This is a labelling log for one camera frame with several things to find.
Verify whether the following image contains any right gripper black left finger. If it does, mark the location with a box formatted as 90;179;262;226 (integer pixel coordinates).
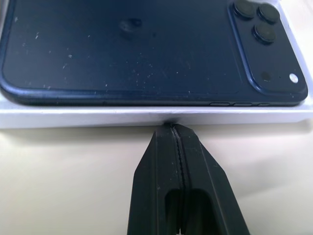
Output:
126;123;184;235

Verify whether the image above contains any dark blue smartphone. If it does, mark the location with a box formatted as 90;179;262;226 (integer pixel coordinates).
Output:
0;0;309;107

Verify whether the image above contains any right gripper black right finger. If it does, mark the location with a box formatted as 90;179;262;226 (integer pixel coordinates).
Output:
173;123;250;235

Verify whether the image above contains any white box with tan interior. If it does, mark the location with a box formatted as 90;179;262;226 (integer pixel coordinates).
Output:
0;0;313;130

